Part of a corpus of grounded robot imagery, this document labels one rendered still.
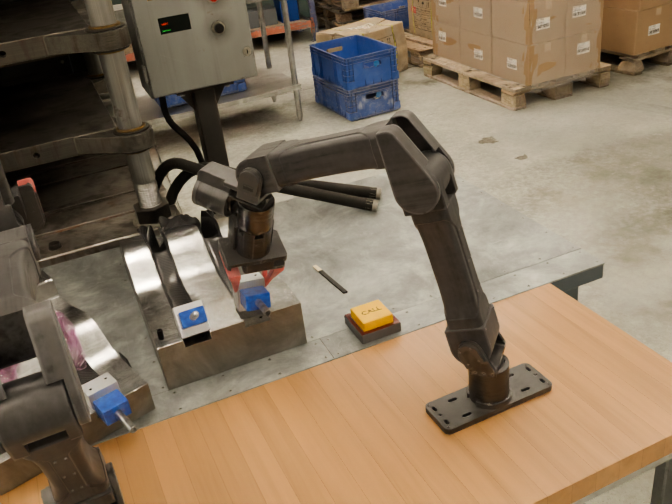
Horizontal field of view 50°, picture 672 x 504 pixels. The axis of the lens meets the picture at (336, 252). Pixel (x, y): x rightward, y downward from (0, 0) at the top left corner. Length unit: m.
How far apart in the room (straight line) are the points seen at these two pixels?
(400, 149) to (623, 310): 2.01
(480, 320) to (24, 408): 0.63
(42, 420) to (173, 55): 1.38
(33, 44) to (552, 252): 1.27
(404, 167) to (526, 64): 3.98
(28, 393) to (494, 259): 1.05
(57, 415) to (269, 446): 0.48
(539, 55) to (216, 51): 3.21
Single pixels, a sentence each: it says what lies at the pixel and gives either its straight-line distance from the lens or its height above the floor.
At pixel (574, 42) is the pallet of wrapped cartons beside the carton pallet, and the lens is 5.08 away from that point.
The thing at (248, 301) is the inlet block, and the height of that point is 0.94.
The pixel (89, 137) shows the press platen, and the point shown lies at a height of 1.04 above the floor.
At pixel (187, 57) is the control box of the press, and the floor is 1.16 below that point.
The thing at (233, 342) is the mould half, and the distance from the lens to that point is 1.28.
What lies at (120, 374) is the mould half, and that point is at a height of 0.86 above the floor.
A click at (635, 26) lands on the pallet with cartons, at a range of 5.53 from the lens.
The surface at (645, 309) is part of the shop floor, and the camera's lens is 2.88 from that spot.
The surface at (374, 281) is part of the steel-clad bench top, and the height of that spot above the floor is 0.80.
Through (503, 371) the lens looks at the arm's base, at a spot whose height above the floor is 0.87.
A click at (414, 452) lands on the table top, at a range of 1.10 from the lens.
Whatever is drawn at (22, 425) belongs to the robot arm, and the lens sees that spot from 0.74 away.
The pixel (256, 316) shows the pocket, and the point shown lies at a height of 0.86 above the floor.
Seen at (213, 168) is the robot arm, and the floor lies 1.17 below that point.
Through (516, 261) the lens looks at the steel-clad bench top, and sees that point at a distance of 1.54.
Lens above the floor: 1.57
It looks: 29 degrees down
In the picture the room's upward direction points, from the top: 7 degrees counter-clockwise
